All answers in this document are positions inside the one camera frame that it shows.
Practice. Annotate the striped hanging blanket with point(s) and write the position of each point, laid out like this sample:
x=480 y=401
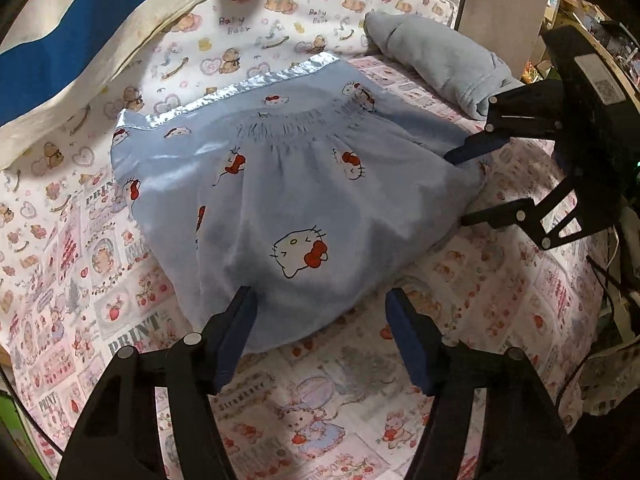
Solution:
x=75 y=35

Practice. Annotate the light blue cat-print pants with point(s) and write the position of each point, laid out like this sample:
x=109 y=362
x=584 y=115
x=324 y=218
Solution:
x=300 y=200

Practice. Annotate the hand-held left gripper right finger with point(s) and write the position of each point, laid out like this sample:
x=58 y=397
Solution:
x=405 y=330

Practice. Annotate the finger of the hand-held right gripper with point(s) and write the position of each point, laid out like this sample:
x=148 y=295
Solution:
x=500 y=214
x=525 y=110

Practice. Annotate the bear and heart print sheet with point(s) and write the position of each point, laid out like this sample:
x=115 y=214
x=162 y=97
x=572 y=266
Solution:
x=280 y=15

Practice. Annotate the patchwork strawberry print bed sheet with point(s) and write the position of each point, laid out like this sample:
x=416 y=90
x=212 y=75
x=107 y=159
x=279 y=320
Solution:
x=325 y=385

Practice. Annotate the wooden cabinet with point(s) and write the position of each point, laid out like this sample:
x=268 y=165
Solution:
x=505 y=5

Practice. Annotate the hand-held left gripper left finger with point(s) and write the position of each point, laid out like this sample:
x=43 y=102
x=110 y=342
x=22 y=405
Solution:
x=240 y=320

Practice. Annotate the grey folded cloth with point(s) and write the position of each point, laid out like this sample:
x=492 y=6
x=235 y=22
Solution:
x=440 y=55

